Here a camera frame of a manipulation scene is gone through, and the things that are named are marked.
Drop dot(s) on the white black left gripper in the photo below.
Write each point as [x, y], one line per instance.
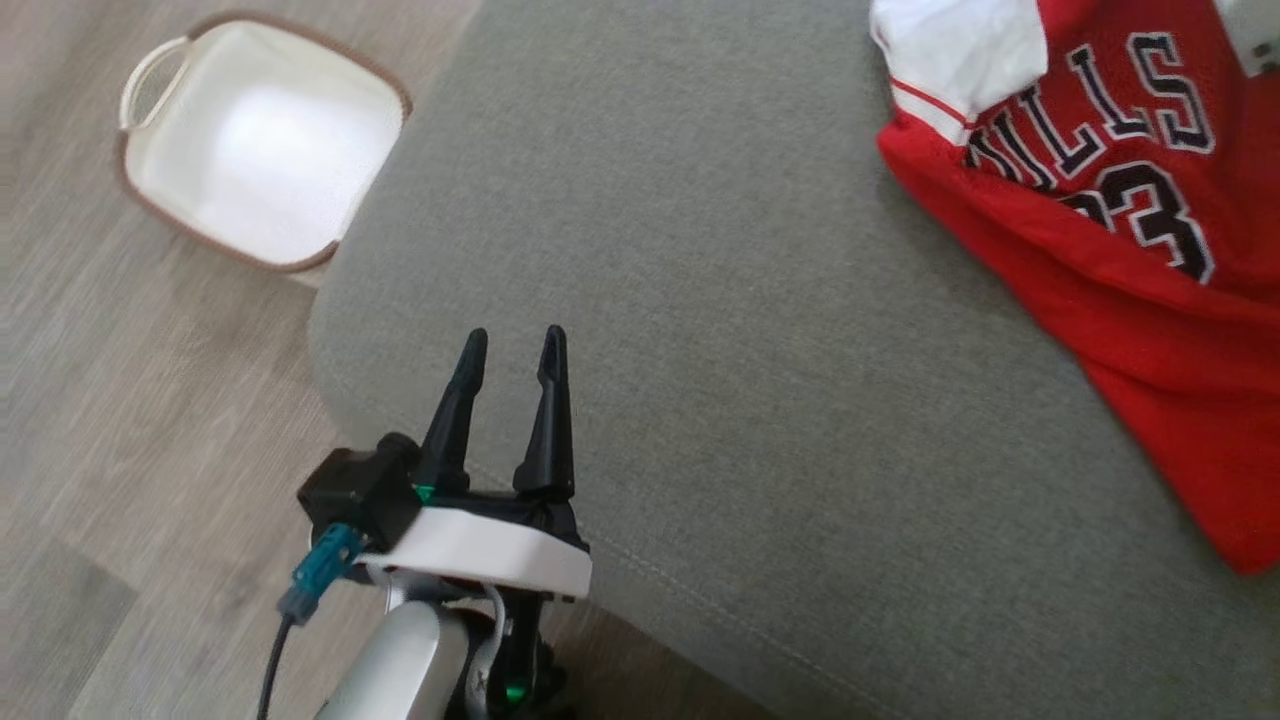
[480, 545]

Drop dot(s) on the red white basketball jersey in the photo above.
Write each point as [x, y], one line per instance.
[1130, 230]

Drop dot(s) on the white fabric laundry basket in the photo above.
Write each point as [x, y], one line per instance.
[265, 140]

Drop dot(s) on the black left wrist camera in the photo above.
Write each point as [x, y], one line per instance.
[360, 490]

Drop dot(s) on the grey fabric sofa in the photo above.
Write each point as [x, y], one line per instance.
[750, 380]

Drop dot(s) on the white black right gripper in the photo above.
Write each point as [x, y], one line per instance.
[1250, 30]

